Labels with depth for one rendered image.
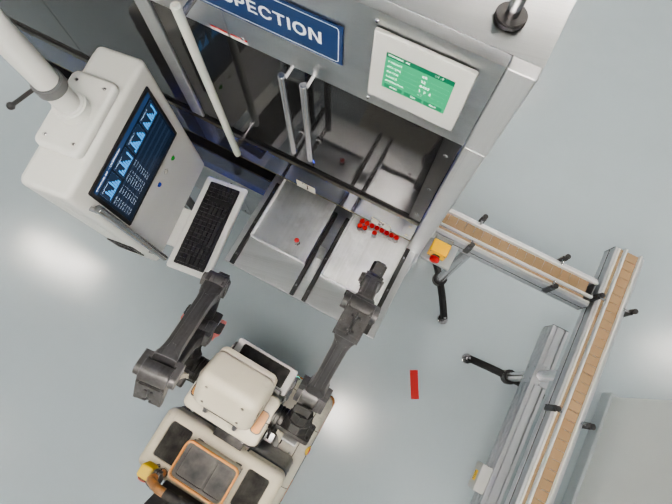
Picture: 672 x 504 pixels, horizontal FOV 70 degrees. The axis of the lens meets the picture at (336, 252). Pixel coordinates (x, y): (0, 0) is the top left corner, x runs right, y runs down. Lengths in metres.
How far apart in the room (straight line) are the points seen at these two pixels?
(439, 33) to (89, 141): 1.05
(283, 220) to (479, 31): 1.31
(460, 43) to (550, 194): 2.45
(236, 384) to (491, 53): 1.09
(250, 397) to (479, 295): 1.85
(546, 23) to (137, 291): 2.62
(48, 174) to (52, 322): 1.77
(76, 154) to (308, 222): 0.94
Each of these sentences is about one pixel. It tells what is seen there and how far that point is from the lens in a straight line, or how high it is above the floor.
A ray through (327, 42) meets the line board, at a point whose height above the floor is 1.96.
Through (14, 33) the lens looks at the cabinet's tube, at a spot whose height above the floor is 1.92.
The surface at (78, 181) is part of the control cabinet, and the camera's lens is 1.60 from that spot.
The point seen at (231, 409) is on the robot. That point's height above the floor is 1.35.
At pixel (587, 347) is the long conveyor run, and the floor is 0.97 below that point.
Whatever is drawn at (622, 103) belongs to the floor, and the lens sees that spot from 3.88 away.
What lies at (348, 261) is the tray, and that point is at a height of 0.88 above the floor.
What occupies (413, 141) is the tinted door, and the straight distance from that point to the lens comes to 1.31.
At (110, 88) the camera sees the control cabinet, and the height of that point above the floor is 1.58.
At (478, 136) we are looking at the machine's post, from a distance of 1.16.
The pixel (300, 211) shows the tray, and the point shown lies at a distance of 2.09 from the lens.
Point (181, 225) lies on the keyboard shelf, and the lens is 2.26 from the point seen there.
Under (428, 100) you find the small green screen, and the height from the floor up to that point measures 1.93.
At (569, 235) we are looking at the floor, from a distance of 3.31.
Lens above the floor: 2.85
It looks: 75 degrees down
